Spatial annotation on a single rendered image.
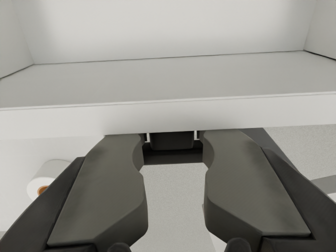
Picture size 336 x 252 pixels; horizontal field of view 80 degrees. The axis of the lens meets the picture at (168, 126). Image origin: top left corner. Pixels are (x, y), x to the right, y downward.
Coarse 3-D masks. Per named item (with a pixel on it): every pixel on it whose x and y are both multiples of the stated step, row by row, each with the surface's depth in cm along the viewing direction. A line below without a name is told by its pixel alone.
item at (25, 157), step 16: (0, 144) 31; (16, 144) 31; (32, 144) 31; (48, 144) 31; (64, 144) 31; (80, 144) 31; (0, 160) 32; (16, 160) 32; (32, 160) 32; (48, 160) 32; (64, 160) 32; (0, 176) 34; (16, 176) 34; (32, 176) 34; (0, 192) 36; (16, 192) 36; (0, 208) 38; (16, 208) 38; (0, 224) 40
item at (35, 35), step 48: (0, 0) 14; (48, 0) 15; (96, 0) 15; (144, 0) 15; (192, 0) 15; (240, 0) 15; (288, 0) 15; (0, 48) 14; (48, 48) 17; (96, 48) 17; (144, 48) 17; (192, 48) 17; (240, 48) 17; (288, 48) 17
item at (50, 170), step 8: (56, 160) 32; (40, 168) 31; (48, 168) 30; (56, 168) 30; (64, 168) 31; (40, 176) 29; (48, 176) 29; (56, 176) 29; (32, 184) 29; (40, 184) 29; (48, 184) 29; (32, 192) 30; (40, 192) 31
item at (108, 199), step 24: (96, 144) 10; (120, 144) 9; (96, 168) 8; (120, 168) 8; (72, 192) 7; (96, 192) 7; (120, 192) 7; (144, 192) 7; (72, 216) 6; (96, 216) 6; (120, 216) 6; (144, 216) 7; (48, 240) 6; (72, 240) 6; (96, 240) 6; (120, 240) 6
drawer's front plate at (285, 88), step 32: (32, 64) 17; (64, 64) 17; (96, 64) 16; (128, 64) 16; (160, 64) 15; (192, 64) 15; (224, 64) 14; (256, 64) 14; (288, 64) 14; (320, 64) 13; (0, 96) 11; (32, 96) 11; (64, 96) 10; (96, 96) 10; (128, 96) 10; (160, 96) 10; (192, 96) 9; (224, 96) 9; (256, 96) 9; (288, 96) 9; (320, 96) 9; (0, 128) 10; (32, 128) 10; (64, 128) 10; (96, 128) 10; (128, 128) 10; (160, 128) 10; (192, 128) 10; (224, 128) 10
